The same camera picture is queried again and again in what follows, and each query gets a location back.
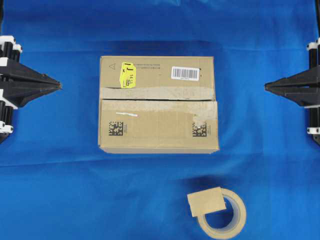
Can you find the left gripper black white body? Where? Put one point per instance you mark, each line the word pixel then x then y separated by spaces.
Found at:
pixel 9 50

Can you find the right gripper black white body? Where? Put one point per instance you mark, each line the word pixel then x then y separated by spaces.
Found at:
pixel 314 107

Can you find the brown packing tape roll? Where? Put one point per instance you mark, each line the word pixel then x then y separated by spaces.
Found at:
pixel 236 224

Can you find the yellow shipping sticker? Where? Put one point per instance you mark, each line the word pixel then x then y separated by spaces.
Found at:
pixel 127 77

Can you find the white barcode label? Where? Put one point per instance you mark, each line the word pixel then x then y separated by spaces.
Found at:
pixel 185 73

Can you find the cut brown tape piece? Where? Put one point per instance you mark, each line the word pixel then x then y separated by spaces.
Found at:
pixel 206 202

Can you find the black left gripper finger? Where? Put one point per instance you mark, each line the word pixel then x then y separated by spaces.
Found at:
pixel 17 71
pixel 17 95

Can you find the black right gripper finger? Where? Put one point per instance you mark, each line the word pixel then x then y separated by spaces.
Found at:
pixel 307 78
pixel 303 96

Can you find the brown cardboard box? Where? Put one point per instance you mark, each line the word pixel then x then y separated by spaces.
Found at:
pixel 159 115

